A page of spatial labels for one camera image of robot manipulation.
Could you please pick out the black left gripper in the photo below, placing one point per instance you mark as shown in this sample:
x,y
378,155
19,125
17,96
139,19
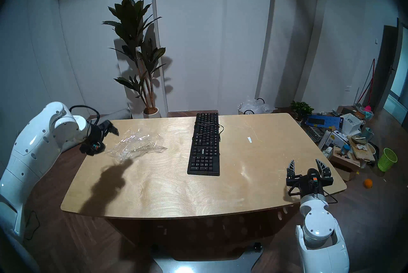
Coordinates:
x,y
94,133

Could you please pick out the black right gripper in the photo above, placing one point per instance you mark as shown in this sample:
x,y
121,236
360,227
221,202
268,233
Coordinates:
x,y
310,181

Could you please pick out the clear plastic wrapping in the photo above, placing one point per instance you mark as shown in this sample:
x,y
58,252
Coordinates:
x,y
137,144

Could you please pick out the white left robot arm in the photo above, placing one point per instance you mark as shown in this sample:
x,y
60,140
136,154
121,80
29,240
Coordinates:
x,y
32,148

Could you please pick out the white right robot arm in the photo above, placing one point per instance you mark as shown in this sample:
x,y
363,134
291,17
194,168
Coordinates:
x,y
318,227

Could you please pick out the blue keyboard box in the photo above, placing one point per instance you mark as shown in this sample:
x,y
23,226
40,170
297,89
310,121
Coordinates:
x,y
323,121

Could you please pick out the black computer keyboard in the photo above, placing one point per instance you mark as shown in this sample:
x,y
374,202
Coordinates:
x,y
204,148

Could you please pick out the grey bean bag cushion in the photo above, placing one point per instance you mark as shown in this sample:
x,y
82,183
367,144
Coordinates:
x,y
118,114

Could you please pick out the white paper roll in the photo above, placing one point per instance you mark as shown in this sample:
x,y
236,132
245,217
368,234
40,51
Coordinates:
x,y
325,140

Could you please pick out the brown cardboard box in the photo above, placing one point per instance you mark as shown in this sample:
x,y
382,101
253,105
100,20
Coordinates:
x,y
344,165

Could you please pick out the metal dish rack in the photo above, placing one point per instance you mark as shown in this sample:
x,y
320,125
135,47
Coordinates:
x,y
316,133

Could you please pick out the blue lid jar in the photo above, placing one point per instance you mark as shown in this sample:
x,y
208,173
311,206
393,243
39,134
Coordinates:
x,y
345,150

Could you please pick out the white yellow product box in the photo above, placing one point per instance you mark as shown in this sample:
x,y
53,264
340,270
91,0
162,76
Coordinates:
x,y
339,139

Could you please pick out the wooden cutting board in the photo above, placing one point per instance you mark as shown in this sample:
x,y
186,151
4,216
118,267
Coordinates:
x,y
363,152

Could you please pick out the orange fruit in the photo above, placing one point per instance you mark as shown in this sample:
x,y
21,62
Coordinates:
x,y
368,183

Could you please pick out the small green potted plant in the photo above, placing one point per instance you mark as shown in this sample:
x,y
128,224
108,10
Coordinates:
x,y
302,108

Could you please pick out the white open box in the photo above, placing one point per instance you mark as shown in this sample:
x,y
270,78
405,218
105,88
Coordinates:
x,y
350,124

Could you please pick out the teal mug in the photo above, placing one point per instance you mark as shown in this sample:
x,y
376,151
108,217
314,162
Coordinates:
x,y
367,134

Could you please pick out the green plastic waste basket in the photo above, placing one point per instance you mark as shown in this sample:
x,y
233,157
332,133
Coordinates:
x,y
387,160

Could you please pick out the white basket with plastic bags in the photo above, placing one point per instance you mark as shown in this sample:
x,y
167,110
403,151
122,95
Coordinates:
x,y
255,106

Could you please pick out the tall potted leafy plant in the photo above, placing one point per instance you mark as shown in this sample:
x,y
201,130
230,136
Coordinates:
x,y
135,36

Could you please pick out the dark door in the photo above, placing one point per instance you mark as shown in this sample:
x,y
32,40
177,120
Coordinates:
x,y
384,65

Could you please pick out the grey metal robot base plate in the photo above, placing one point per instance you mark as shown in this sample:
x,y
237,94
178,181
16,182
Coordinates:
x,y
207,264

